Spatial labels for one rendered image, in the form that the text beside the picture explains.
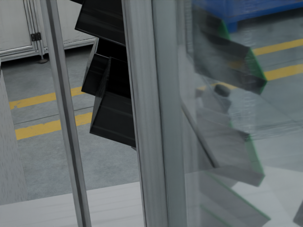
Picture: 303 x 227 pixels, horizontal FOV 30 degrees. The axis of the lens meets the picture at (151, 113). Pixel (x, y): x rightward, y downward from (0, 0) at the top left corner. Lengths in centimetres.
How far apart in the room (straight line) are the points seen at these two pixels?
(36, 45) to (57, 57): 394
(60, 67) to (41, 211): 76
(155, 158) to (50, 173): 288
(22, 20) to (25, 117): 102
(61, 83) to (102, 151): 260
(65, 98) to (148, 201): 42
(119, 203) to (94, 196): 8
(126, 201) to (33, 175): 182
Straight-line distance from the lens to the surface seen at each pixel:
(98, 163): 322
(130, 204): 143
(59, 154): 337
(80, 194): 83
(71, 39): 473
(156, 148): 33
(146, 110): 32
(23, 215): 146
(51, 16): 71
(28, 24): 461
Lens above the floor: 171
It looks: 28 degrees down
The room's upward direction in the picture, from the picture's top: 5 degrees counter-clockwise
